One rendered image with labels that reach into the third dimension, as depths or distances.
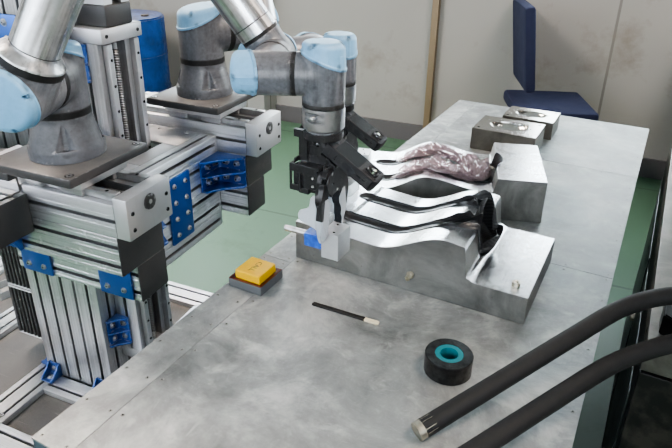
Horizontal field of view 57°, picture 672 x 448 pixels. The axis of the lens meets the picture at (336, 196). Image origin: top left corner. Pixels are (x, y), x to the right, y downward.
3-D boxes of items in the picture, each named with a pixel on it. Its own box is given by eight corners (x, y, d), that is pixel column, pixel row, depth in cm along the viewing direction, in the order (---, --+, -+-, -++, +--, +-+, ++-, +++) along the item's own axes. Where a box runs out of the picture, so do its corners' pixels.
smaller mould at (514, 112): (500, 131, 216) (502, 115, 213) (509, 121, 226) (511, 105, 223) (550, 140, 208) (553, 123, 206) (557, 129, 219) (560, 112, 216)
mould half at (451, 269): (296, 257, 137) (295, 202, 132) (349, 211, 158) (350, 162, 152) (523, 325, 116) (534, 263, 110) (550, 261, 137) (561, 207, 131)
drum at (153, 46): (189, 115, 481) (179, 10, 448) (145, 136, 438) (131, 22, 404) (132, 106, 501) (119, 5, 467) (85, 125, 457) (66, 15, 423)
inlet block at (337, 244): (278, 244, 121) (277, 220, 119) (292, 234, 125) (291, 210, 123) (337, 261, 116) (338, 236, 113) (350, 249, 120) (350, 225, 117)
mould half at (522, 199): (342, 203, 162) (343, 164, 157) (358, 166, 185) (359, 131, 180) (540, 223, 154) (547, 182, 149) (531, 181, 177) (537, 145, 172)
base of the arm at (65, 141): (11, 157, 124) (0, 110, 120) (68, 134, 137) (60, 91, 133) (69, 170, 119) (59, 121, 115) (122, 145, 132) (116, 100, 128)
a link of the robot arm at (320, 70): (298, 35, 106) (348, 36, 106) (299, 97, 111) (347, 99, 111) (293, 45, 99) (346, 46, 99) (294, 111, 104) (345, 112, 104)
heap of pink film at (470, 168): (389, 182, 161) (391, 154, 157) (396, 157, 176) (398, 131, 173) (492, 191, 156) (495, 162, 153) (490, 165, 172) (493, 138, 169)
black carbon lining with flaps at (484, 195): (333, 224, 137) (334, 185, 133) (365, 197, 149) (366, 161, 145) (488, 266, 122) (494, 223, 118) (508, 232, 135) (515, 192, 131)
